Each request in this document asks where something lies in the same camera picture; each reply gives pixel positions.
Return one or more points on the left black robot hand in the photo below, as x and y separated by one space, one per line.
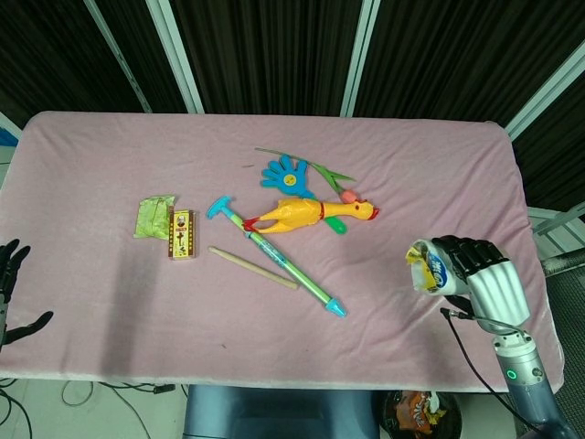
11 260

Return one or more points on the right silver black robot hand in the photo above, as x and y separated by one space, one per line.
493 283

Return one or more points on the white roll pack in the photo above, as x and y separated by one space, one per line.
432 270

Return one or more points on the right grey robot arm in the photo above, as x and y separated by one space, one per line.
525 388

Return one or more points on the blue hand clapper toy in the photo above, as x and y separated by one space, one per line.
285 176

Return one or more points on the pink fleece table cloth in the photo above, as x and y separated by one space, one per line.
137 320

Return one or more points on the green crumpled packet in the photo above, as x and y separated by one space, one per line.
151 217

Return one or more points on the orange snack wrapper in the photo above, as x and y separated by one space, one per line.
418 411

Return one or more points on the black trash bin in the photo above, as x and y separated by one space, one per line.
388 414

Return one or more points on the artificial pink tulip flower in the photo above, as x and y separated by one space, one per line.
349 196

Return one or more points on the yellow red spice box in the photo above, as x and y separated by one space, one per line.
183 235

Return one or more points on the green blue water squirter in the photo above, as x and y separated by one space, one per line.
292 270

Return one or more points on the yellow rubber chicken toy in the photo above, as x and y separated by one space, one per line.
301 212

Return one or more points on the pale wooden stick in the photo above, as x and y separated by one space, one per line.
251 267

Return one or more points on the black pleated curtain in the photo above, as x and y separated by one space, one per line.
274 50

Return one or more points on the white metal frame post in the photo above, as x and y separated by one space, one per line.
119 57
176 55
361 55
548 87

